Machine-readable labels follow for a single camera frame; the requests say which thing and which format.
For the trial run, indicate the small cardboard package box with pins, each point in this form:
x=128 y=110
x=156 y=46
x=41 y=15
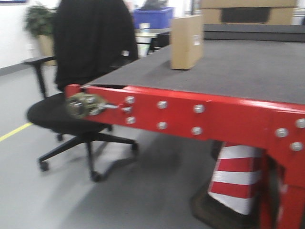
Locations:
x=184 y=55

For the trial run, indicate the large Ecoflow cardboard box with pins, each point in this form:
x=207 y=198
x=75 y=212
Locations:
x=268 y=12

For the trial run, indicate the white paper cup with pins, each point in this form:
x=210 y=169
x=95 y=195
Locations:
x=144 y=28

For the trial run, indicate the white barcode label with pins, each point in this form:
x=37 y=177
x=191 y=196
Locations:
x=196 y=40

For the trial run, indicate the blue plastic bin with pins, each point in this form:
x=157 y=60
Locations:
x=158 y=19

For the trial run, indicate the black office chair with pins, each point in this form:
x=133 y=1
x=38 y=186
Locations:
x=51 y=113

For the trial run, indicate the red white traffic cone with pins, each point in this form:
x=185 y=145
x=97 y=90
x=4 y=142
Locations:
x=230 y=199

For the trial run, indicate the potted green plant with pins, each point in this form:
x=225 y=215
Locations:
x=39 y=23

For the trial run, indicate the red metal table frame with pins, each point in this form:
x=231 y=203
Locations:
x=276 y=128

